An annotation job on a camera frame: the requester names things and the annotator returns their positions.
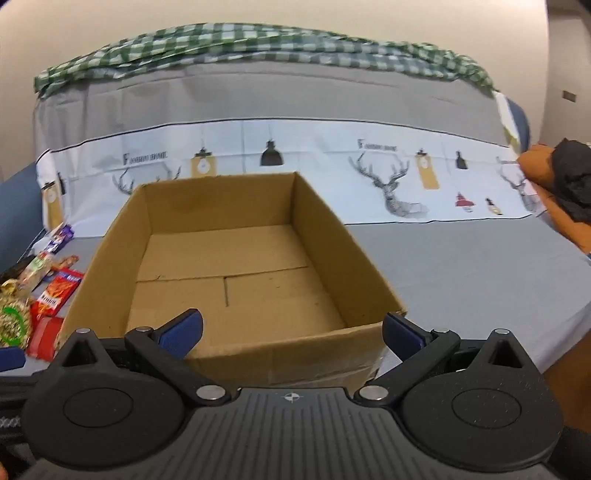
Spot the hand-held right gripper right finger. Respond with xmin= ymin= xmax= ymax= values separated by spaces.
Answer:
xmin=355 ymin=311 xmax=543 ymax=407

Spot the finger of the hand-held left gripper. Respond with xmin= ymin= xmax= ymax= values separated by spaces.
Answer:
xmin=0 ymin=346 xmax=26 ymax=372

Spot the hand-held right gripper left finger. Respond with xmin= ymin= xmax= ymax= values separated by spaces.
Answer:
xmin=44 ymin=308 xmax=232 ymax=407

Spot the brown cardboard box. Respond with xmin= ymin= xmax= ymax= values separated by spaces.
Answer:
xmin=58 ymin=172 xmax=409 ymax=388

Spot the purple cartoon snack packet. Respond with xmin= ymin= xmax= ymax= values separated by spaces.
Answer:
xmin=46 ymin=223 xmax=75 ymax=254

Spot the gold green round snack packet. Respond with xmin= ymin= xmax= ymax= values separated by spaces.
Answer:
xmin=0 ymin=281 xmax=34 ymax=349

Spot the plain red snack packet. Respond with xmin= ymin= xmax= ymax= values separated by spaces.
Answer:
xmin=26 ymin=316 xmax=65 ymax=361

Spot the red orange snack packet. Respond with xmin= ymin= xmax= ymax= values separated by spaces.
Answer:
xmin=36 ymin=270 xmax=85 ymax=317

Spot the clear nut bar packet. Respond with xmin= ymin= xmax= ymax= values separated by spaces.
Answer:
xmin=16 ymin=251 xmax=54 ymax=294

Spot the blue cushion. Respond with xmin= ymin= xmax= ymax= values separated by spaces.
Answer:
xmin=0 ymin=164 xmax=47 ymax=273

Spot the orange cushion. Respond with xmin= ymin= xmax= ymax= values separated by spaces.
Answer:
xmin=516 ymin=144 xmax=591 ymax=254

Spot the black cloth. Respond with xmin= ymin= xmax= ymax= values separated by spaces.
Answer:
xmin=551 ymin=138 xmax=591 ymax=227

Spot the blue pillow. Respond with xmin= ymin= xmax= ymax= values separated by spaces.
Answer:
xmin=505 ymin=97 xmax=532 ymax=153

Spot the grey deer print bedsheet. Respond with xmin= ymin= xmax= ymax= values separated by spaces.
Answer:
xmin=32 ymin=60 xmax=548 ymax=238

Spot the green checked cloth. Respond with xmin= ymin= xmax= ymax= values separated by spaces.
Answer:
xmin=33 ymin=25 xmax=496 ymax=100

